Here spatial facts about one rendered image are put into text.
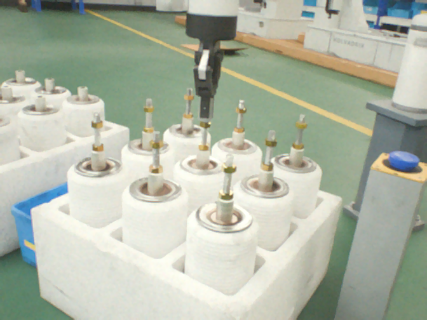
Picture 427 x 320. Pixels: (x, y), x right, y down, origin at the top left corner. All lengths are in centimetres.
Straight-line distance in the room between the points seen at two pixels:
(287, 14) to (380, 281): 360
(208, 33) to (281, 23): 351
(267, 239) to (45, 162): 50
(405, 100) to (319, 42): 248
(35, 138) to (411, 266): 85
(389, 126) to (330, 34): 240
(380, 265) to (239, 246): 24
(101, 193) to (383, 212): 41
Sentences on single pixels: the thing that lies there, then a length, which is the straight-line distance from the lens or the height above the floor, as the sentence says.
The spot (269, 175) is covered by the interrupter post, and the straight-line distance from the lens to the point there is 63.
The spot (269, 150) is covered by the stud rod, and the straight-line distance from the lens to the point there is 62.
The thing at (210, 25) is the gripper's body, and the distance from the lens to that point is 61.
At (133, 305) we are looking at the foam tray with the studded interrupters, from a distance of 64.
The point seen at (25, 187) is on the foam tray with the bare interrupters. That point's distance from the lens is 92.
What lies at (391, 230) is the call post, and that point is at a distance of 65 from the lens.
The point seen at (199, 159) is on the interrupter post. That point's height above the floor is 27.
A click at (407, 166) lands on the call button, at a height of 32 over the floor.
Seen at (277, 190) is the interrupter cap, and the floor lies 25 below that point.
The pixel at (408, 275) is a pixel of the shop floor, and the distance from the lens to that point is 99.
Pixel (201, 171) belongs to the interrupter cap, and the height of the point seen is 25.
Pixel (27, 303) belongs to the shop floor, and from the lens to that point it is 83.
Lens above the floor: 54
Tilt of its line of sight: 23 degrees down
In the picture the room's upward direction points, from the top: 5 degrees clockwise
